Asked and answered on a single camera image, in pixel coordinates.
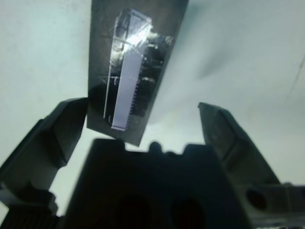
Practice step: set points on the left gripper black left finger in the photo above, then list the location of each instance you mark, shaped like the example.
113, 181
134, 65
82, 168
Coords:
40, 148

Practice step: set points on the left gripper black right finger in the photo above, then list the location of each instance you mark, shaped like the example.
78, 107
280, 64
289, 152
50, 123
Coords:
228, 143

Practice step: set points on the black box lid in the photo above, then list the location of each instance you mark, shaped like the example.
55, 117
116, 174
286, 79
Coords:
133, 71

